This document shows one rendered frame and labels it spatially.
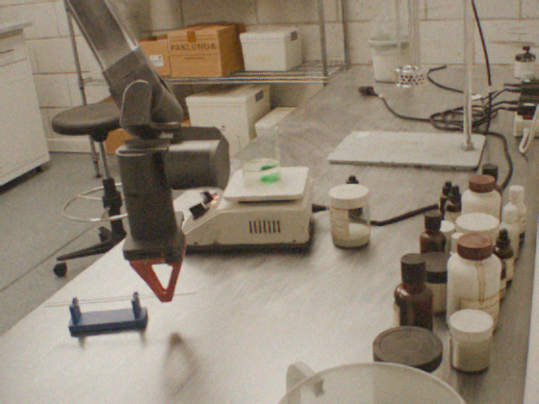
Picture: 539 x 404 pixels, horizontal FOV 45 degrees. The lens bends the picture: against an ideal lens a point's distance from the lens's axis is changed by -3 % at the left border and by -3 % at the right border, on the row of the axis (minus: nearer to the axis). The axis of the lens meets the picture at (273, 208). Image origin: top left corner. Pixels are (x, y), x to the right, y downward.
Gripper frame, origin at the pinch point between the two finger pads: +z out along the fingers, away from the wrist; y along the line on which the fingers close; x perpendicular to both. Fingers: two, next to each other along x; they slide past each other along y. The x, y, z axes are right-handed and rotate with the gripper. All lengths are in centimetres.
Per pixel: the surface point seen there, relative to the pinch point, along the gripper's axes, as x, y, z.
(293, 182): -18.2, 20.7, -5.5
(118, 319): 6.3, -1.3, 2.2
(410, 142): -45, 58, 3
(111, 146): 69, 288, 62
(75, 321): 11.8, -1.4, 1.8
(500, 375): -36.2, -19.4, 3.1
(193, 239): -2.4, 18.2, 1.0
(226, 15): -3, 297, -1
